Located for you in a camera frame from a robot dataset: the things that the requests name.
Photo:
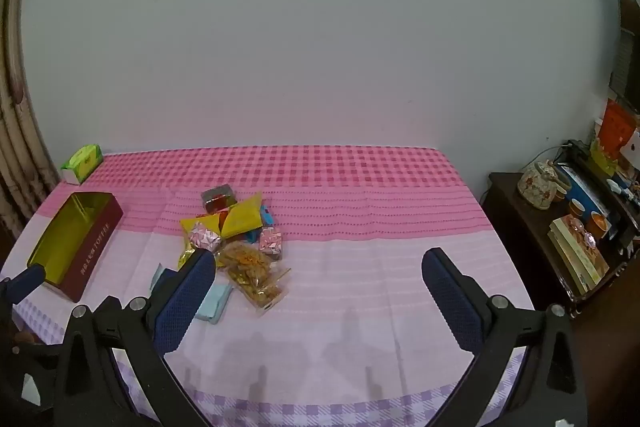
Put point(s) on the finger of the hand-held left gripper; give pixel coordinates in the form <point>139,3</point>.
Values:
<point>25,282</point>

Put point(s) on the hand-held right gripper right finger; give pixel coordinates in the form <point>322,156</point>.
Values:
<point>450,302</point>

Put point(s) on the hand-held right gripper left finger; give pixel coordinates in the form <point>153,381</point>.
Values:
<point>184,302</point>

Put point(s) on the light blue packet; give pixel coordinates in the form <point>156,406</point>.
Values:
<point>215,303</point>

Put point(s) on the pink white candy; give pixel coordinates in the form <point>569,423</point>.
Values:
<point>270,242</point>
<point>204,238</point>

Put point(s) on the red tin box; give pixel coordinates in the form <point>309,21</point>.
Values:
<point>90,252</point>

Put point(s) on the clear bag of golden snacks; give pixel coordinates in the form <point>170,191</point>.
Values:
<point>252,274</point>

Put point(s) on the yellow snack packet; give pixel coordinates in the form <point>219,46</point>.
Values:
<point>242,219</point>
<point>202,223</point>

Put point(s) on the blue candy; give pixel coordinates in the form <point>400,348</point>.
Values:
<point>267,216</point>
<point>251,237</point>

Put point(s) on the red snack packet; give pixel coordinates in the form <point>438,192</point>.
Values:
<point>220,207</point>

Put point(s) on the grey snack box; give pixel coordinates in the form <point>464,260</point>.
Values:
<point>216,194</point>

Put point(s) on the dark wooden side cabinet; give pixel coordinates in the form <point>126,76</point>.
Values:
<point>525,232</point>

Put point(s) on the cream book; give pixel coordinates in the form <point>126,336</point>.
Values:
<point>565,264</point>

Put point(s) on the pink checked tablecloth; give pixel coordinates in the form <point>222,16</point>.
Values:
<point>350,217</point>

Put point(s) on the green tissue box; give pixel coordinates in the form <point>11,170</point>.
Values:
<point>82,162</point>

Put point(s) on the floral ceramic teapot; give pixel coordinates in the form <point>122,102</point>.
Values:
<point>536,184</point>

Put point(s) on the orange cup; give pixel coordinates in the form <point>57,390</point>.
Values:
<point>577,208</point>
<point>596,223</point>

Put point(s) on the blue white box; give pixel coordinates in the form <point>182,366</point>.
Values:
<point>582,187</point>

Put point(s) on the orange paper bag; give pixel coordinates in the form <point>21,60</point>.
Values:
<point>617,127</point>

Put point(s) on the dark window frame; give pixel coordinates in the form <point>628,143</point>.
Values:
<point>625,32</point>

